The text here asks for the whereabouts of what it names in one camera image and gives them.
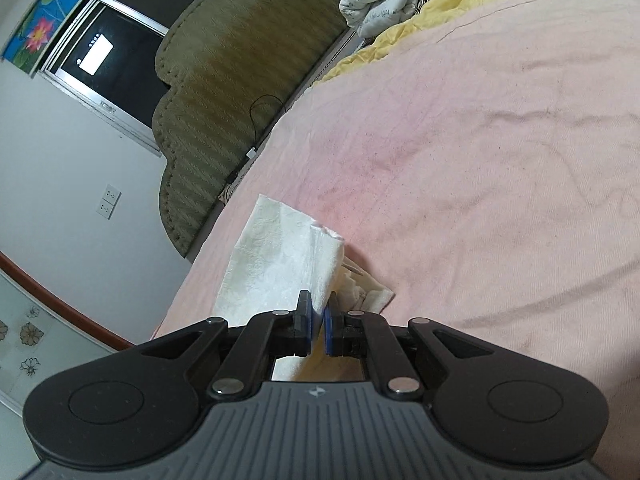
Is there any white wall socket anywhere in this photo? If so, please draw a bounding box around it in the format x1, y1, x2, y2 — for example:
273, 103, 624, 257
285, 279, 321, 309
95, 183, 122, 220

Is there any floral printed curtain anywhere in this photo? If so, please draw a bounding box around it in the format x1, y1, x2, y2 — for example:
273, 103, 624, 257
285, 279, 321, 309
2, 0, 137, 69

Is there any black cable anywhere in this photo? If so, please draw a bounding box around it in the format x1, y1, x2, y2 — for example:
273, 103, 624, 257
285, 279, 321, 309
249, 92, 287, 154

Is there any brown wooden trim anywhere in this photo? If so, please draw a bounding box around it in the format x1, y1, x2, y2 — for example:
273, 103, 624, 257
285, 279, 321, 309
0, 250, 137, 352

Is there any yellow blanket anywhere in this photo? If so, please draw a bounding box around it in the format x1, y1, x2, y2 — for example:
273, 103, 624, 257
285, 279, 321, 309
312, 0, 640, 83

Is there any white cloth towel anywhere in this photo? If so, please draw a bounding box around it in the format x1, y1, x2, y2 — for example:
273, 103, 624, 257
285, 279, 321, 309
210, 192, 397, 386

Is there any aluminium frame window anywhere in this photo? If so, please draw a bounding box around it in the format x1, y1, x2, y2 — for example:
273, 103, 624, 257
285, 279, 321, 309
40, 0, 247, 157

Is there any floral patterned wall panel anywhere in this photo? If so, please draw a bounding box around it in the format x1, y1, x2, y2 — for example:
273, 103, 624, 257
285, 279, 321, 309
0, 269, 121, 411

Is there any olive green padded headboard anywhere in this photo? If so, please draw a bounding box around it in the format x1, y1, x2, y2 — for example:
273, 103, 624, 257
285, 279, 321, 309
152, 0, 372, 259

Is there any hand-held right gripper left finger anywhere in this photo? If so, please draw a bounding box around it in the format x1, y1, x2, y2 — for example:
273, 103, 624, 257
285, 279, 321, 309
149, 290, 316, 402

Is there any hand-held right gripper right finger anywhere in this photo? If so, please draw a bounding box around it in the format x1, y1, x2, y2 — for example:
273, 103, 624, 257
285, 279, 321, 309
322, 307, 482, 402

